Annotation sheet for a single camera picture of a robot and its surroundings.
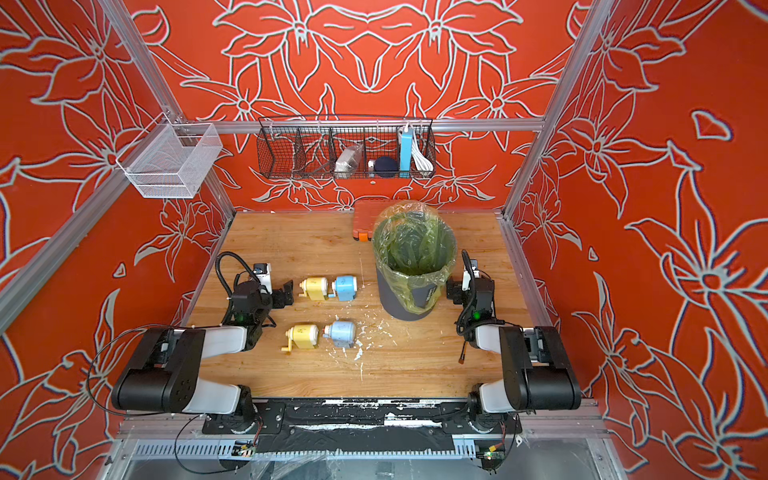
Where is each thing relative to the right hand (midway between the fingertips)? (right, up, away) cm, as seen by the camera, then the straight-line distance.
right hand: (462, 274), depth 92 cm
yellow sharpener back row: (-46, -4, -2) cm, 46 cm away
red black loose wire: (-3, -23, -9) cm, 24 cm away
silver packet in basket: (-36, +36, 0) cm, 51 cm away
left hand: (-59, -2, +1) cm, 59 cm away
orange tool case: (-32, +23, +25) cm, 46 cm away
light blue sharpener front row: (-36, -15, -12) cm, 41 cm away
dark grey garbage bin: (-24, -6, -16) cm, 29 cm away
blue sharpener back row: (-37, -4, -2) cm, 37 cm away
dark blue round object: (-24, +35, +3) cm, 43 cm away
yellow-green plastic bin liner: (-15, +7, -2) cm, 17 cm away
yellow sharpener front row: (-46, -15, -12) cm, 50 cm away
